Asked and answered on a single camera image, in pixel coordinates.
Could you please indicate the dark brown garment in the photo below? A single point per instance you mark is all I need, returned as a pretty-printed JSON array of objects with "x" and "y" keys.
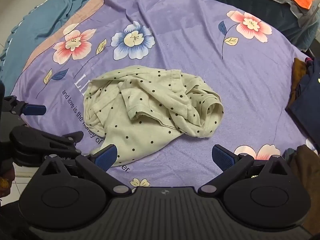
[{"x": 307, "y": 162}]

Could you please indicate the navy garment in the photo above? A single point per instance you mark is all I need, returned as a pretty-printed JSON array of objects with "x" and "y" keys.
[{"x": 306, "y": 100}]

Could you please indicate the cream polka dot shirt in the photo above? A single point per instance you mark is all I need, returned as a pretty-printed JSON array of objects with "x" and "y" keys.
[{"x": 150, "y": 105}]

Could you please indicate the purple floral bedsheet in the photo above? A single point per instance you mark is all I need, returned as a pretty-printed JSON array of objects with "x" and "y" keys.
[{"x": 190, "y": 55}]

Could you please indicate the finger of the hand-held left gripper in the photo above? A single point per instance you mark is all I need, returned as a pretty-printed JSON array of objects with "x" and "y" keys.
[
  {"x": 35, "y": 109},
  {"x": 63, "y": 138}
]

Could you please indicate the blue quilt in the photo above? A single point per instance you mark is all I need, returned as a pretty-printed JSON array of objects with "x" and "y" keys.
[{"x": 47, "y": 15}]

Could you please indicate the grey cloth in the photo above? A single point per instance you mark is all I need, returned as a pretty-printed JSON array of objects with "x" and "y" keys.
[{"x": 297, "y": 11}]

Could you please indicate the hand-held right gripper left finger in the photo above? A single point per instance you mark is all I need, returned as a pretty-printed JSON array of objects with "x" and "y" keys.
[{"x": 106, "y": 156}]

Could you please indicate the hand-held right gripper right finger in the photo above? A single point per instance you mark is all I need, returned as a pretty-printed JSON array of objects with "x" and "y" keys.
[{"x": 222, "y": 158}]

